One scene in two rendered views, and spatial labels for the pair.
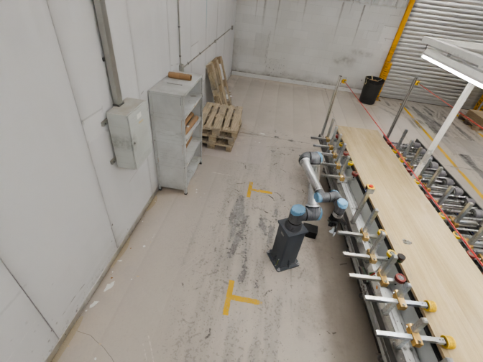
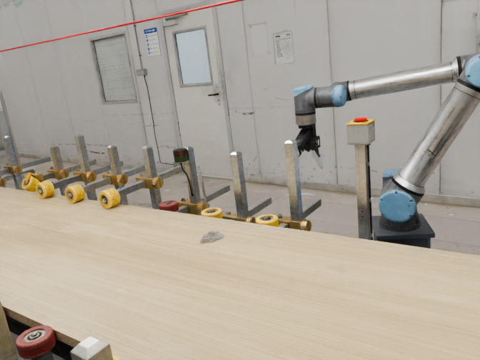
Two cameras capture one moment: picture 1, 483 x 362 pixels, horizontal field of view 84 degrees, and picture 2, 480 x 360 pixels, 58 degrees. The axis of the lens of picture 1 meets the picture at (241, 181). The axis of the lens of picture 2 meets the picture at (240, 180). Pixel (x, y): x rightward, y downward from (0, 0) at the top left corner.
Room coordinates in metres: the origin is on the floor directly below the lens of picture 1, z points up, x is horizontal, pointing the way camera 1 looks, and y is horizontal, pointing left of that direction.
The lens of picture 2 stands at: (2.69, -2.63, 1.46)
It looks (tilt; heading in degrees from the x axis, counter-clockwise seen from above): 16 degrees down; 127
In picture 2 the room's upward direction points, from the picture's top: 7 degrees counter-clockwise
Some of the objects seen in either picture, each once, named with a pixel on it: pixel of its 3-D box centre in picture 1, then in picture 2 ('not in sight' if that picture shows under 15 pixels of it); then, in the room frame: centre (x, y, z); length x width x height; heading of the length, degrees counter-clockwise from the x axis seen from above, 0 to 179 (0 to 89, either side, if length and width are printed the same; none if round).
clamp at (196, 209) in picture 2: (382, 277); (192, 207); (1.40, -1.29, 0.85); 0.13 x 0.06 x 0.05; 0
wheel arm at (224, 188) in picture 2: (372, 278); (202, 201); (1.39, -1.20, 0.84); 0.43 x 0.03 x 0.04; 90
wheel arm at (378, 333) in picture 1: (412, 337); (116, 177); (0.89, -1.27, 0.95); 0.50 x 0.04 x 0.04; 90
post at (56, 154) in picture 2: not in sight; (63, 186); (0.43, -1.30, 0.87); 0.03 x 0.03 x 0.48; 0
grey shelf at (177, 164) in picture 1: (180, 133); not in sight; (3.53, 0.99, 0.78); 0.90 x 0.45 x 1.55; 176
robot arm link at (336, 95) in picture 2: (334, 197); (331, 96); (1.90, -0.85, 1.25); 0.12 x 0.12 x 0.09; 13
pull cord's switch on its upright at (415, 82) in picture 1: (400, 113); not in sight; (4.25, -2.38, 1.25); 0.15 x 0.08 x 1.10; 0
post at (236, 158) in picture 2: (373, 250); (242, 208); (1.68, -1.29, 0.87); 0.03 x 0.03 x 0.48; 0
